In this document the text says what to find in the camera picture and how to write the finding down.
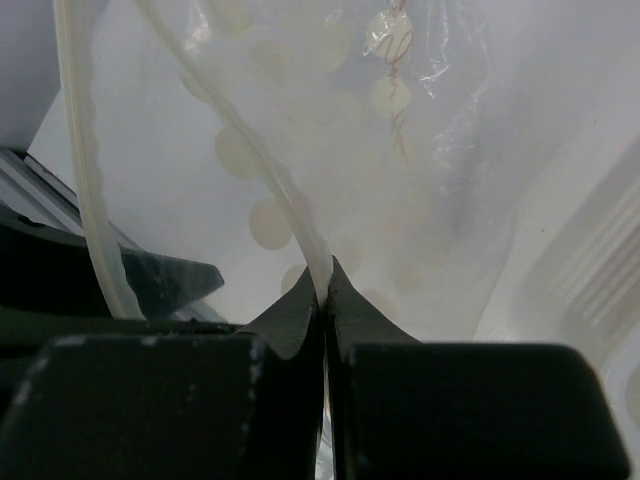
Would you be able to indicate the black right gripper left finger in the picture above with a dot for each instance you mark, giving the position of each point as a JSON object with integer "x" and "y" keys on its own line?
{"x": 179, "y": 405}

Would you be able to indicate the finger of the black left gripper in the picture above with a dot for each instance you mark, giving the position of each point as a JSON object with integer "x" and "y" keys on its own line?
{"x": 46, "y": 270}

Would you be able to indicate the white perforated plastic basket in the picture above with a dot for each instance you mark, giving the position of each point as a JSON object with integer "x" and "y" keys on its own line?
{"x": 569, "y": 75}

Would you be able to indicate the aluminium front rail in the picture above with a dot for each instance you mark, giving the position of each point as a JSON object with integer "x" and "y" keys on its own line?
{"x": 36, "y": 207}

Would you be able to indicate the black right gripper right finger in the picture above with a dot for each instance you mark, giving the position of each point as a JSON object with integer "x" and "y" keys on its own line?
{"x": 405, "y": 409}

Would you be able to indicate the clear polka-dot zip bag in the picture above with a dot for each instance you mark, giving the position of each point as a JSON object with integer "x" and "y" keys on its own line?
{"x": 270, "y": 137}

